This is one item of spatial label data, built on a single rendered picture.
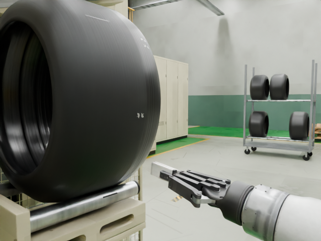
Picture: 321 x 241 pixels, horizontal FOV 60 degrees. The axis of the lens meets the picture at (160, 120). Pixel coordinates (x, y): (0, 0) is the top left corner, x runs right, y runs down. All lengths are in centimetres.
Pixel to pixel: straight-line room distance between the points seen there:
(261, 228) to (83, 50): 46
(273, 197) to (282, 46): 1157
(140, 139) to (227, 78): 1174
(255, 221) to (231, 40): 1214
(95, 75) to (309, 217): 45
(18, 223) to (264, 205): 45
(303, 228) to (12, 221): 52
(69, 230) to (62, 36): 44
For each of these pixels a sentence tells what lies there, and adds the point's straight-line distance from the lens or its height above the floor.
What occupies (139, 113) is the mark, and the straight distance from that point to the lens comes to 66.
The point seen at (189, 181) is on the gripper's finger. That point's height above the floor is 100.
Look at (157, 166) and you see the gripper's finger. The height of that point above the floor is 102.
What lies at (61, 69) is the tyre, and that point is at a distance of 61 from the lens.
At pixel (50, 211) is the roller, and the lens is 71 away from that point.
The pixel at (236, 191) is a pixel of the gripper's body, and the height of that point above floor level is 101.
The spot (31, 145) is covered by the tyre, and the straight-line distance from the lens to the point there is 106.
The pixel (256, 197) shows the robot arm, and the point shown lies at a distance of 50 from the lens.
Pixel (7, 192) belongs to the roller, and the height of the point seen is 90.
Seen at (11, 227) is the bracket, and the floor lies 92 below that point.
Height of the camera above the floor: 117
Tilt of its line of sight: 4 degrees down
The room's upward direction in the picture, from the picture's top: straight up
